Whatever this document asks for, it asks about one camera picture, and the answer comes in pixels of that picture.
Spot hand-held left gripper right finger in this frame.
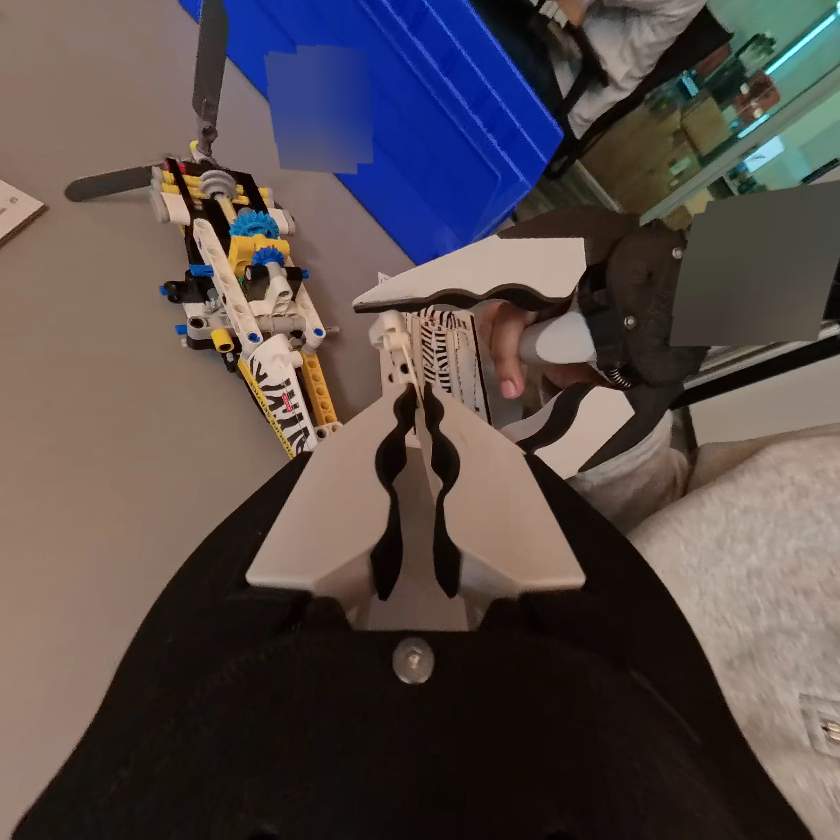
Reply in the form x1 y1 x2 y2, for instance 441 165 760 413
420 384 586 599

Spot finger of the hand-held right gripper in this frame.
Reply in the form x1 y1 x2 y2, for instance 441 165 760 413
502 384 636 480
352 238 587 315

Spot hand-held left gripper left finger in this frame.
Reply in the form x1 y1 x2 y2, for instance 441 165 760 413
246 384 421 601

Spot zebra sticker sheet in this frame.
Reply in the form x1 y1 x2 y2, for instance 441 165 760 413
402 305 494 427

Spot white lego wing panel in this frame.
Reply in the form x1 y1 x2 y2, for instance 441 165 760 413
369 310 422 396

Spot lego plane model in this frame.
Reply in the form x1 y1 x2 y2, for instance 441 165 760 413
64 0 343 460

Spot person's right forearm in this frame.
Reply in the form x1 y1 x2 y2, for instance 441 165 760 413
567 410 697 532

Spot lego instruction booklet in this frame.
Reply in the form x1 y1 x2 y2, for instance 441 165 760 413
0 180 48 247

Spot person's right hand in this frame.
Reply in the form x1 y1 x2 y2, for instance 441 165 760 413
489 301 593 401

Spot blue plastic bin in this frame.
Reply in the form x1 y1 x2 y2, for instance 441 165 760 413
178 0 565 247

